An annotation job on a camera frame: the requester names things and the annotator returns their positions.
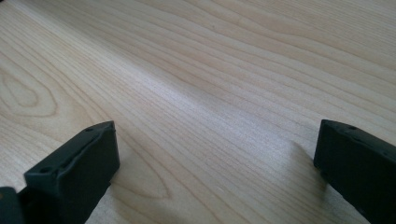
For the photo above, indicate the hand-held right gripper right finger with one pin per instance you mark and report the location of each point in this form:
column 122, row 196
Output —
column 358, row 168

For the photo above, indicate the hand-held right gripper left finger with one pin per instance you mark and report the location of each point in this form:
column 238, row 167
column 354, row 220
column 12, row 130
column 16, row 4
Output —
column 77, row 174

